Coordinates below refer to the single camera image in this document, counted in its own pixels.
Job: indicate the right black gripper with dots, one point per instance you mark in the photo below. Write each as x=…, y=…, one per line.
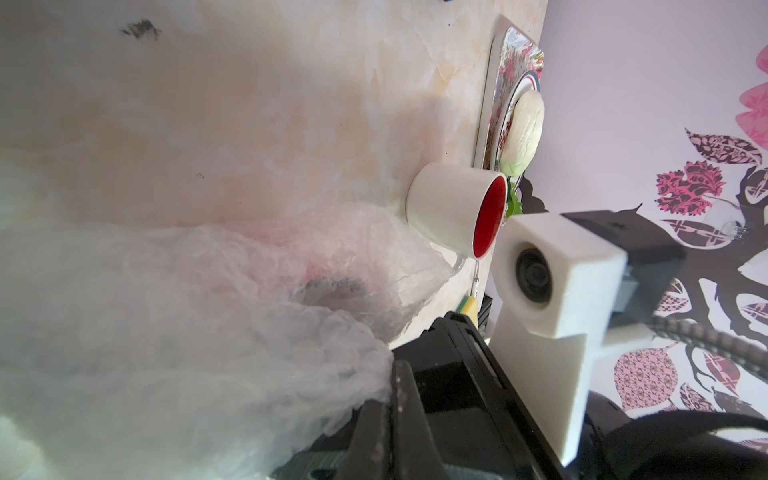
x=479, y=425

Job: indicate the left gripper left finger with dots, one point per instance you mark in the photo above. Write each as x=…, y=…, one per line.
x=369, y=453

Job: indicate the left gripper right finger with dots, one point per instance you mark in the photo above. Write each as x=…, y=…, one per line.
x=414, y=453

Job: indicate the clear bubble wrap sheet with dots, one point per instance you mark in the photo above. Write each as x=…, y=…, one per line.
x=177, y=353

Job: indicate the red mug black handle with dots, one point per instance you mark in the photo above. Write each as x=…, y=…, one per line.
x=337, y=283

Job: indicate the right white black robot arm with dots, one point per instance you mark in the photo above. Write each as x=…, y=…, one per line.
x=682, y=444

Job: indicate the yellow green sponge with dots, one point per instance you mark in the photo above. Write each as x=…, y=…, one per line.
x=469, y=307

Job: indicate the white mug red inside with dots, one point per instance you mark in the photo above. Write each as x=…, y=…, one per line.
x=458, y=208

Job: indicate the right flexible metal conduit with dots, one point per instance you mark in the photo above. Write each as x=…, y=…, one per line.
x=751, y=357

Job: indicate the white artificial rose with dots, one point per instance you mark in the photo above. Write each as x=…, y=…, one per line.
x=521, y=143

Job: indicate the floral square placemat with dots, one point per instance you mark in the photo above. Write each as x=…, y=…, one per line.
x=515, y=65

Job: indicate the silver fork floral handle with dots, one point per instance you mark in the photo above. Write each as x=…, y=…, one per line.
x=475, y=284

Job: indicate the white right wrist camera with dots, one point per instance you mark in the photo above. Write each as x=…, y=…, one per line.
x=547, y=349

